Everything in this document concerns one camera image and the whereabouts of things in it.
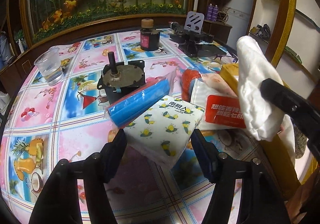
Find red white plastic package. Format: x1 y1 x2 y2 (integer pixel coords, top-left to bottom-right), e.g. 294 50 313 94
181 68 246 131

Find grey perforated phone stand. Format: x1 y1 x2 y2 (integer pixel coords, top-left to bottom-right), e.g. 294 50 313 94
184 11 204 34

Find dark bottle with cork cap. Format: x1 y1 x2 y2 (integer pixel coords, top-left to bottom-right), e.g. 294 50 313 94
140 19 160 51

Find purple bottle left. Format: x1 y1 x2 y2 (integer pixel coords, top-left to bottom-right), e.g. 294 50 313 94
206 3 214 21

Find purple frame eyeglasses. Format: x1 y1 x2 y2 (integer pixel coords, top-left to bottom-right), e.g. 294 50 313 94
213 53 238 64

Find floral picture tablecloth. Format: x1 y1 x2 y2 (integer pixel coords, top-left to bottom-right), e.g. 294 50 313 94
0 28 253 224

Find brown knitted hat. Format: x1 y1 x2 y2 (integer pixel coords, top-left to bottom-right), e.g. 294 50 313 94
293 124 307 159

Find white cloth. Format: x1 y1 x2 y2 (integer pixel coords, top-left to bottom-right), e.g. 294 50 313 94
236 35 295 164

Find black motor with shaft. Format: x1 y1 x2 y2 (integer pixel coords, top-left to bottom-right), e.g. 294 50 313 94
97 52 145 105

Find purple bottle right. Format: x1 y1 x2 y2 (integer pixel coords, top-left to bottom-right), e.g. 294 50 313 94
211 5 219 22

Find yellow cardboard box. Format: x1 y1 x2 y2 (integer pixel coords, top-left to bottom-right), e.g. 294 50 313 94
219 63 318 201

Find lemon print tissue pack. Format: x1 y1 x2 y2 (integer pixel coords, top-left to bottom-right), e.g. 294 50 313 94
124 95 205 169

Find black items on shelf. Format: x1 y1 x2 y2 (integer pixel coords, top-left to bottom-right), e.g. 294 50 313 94
249 24 271 41

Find black device on table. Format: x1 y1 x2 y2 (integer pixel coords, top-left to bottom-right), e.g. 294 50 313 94
169 22 226 58

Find purple bottle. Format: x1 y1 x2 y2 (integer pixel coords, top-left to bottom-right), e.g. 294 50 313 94
211 5 219 22
206 3 214 21

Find clear plastic cup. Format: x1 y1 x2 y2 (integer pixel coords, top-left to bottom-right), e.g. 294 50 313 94
34 47 63 86

